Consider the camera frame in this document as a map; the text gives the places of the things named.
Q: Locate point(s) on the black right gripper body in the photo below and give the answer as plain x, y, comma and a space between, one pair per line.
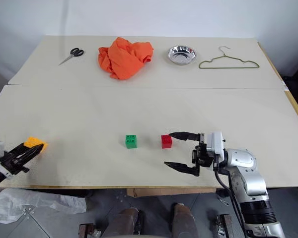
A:
203, 155

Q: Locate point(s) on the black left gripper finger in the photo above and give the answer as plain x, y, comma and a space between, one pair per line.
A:
17, 149
31, 153

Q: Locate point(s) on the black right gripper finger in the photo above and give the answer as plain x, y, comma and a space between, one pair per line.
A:
183, 136
183, 167

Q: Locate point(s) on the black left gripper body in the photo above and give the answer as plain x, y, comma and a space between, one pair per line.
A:
11, 165

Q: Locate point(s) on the yellow toy cube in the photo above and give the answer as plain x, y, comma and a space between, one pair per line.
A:
34, 142

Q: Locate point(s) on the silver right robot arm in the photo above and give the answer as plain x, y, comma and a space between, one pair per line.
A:
250, 178

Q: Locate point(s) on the red toy cube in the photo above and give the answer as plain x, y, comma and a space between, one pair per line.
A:
166, 141

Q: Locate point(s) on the clear plastic bag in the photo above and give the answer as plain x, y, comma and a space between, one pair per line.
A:
27, 203

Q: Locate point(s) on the green toy cube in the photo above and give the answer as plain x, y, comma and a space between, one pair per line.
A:
131, 141

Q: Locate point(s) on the dark rounded robot foot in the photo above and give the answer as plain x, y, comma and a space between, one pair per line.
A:
185, 221
125, 223

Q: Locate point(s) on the rusty metal clamp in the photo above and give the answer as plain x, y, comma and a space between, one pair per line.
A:
89, 230
224, 224

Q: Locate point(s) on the shiny metal bowl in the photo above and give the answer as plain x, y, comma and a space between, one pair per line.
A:
181, 55

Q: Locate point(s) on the crumpled orange cloth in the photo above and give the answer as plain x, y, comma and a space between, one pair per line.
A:
124, 58

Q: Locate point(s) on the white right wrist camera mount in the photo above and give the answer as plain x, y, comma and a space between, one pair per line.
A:
215, 145

